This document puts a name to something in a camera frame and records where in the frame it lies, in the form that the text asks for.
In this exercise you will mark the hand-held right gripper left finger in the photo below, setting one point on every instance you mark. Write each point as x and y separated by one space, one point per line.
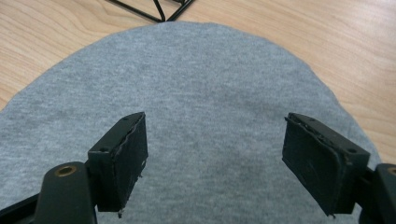
120 161

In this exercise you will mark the grey cloth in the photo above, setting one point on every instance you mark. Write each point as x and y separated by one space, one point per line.
199 102

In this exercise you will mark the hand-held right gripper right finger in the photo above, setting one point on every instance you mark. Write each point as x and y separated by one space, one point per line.
320 161

